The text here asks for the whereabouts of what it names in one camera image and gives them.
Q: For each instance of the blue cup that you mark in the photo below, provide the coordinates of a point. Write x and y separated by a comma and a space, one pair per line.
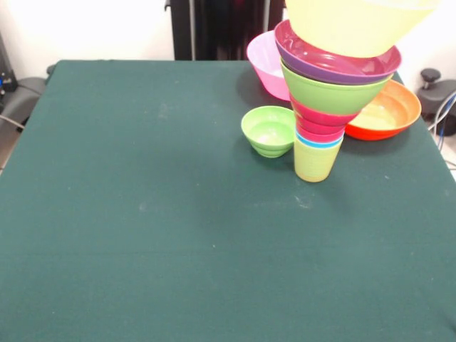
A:
303, 140

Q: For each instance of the red cup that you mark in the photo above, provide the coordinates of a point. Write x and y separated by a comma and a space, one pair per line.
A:
317, 136

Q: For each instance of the small red bowl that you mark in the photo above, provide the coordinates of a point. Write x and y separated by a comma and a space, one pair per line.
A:
317, 119

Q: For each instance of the large green bowl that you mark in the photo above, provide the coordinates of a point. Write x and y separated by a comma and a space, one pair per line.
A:
327, 99

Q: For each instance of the purple bowl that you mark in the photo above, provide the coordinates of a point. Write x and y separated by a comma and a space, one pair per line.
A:
320, 67

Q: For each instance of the large orange bowl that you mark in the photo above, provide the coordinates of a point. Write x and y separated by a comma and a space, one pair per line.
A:
356, 28

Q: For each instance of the small green bowl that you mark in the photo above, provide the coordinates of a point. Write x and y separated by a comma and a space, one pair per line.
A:
269, 132

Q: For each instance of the yellow cup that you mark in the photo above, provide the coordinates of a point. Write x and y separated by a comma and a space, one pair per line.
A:
313, 164

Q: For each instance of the pink bowl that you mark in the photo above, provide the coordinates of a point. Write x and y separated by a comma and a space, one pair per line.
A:
265, 64

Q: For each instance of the dark green tablecloth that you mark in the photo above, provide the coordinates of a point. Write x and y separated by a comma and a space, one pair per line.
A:
107, 278

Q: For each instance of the red-orange bowl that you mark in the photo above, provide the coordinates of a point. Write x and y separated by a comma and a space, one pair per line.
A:
388, 114

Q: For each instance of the black table clamp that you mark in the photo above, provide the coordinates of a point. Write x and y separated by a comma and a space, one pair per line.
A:
51, 69

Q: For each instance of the black equipment with knob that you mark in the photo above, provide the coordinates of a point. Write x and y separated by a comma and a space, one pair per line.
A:
440, 98

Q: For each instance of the black electronics box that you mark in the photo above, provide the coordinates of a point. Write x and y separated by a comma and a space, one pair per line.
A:
6, 78

